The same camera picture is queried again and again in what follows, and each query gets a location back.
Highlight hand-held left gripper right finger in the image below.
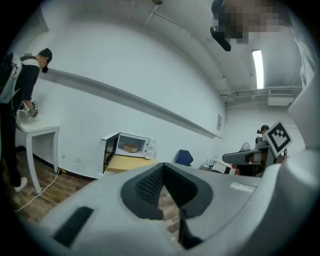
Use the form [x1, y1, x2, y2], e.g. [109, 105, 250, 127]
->
[163, 162, 263, 251]

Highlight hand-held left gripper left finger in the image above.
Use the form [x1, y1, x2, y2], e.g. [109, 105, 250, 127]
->
[28, 162, 186, 256]

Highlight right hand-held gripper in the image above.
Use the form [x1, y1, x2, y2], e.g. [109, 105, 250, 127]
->
[222, 120, 293, 165]

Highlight white refrigerator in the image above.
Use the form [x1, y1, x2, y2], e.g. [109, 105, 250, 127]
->
[98, 131, 159, 176]

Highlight person's right hand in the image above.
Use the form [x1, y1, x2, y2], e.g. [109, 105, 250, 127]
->
[252, 150, 273, 167]

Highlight white router with antennas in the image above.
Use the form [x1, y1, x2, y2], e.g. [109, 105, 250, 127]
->
[204, 157, 218, 169]

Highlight blue chair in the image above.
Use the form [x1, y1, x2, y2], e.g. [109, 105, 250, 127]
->
[174, 149, 194, 167]

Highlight white ceiling pipes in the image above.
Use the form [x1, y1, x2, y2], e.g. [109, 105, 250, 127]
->
[219, 87, 271, 104]

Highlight white air conditioner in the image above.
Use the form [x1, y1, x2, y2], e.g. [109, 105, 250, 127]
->
[266, 87, 296, 107]

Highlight long ceiling light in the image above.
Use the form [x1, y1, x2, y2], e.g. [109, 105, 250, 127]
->
[251, 49, 265, 90]

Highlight white table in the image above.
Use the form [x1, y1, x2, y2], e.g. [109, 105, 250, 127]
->
[16, 117, 61, 195]

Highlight person's head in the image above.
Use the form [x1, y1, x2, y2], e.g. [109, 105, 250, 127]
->
[211, 0, 294, 46]

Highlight long white floor cable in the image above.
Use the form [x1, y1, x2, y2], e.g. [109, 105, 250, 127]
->
[14, 168, 62, 213]

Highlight grey wall cable trunking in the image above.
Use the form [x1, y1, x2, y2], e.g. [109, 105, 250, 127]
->
[37, 67, 224, 140]

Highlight black head-worn camera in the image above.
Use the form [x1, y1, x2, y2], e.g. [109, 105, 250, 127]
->
[209, 24, 233, 53]

